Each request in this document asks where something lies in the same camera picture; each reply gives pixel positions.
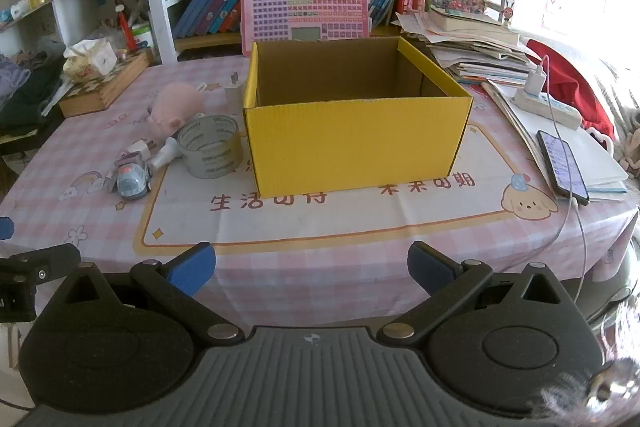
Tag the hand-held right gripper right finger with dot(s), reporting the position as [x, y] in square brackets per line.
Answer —
[430, 264]

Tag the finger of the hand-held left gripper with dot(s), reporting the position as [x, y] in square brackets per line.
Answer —
[45, 264]

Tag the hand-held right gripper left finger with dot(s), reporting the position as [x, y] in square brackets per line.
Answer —
[192, 267]

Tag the pink-capped small jar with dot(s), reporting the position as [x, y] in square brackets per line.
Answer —
[134, 179]

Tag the clear packing tape roll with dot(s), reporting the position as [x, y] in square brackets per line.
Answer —
[210, 157]

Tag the white tube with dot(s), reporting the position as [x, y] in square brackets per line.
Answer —
[165, 154]

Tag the yellow cardboard box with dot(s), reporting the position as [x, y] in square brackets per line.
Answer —
[350, 147]

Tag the pink pig plush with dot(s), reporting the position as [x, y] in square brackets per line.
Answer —
[175, 104]

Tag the white plug adapter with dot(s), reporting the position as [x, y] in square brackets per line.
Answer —
[235, 94]

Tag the black smartphone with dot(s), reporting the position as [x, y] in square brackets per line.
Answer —
[562, 167]

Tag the dark clothes pile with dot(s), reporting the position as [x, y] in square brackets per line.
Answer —
[25, 97]

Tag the wooden chess box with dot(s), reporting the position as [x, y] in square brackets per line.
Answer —
[115, 87]

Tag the white power strip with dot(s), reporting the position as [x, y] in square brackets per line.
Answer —
[550, 113]

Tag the white paper pad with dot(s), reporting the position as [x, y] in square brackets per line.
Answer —
[597, 157]

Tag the floral tissue box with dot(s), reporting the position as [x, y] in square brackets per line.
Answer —
[95, 62]

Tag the white charger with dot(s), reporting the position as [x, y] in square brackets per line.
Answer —
[536, 82]

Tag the stack of books and papers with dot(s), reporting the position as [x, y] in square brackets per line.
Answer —
[475, 42]

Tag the red cloth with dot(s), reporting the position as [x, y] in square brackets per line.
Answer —
[585, 92]

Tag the green and white pen holder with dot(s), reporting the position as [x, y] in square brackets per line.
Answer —
[144, 38]

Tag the red marker pen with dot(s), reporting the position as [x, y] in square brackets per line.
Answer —
[125, 32]

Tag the pink learning tablet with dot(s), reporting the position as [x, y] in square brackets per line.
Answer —
[305, 7]

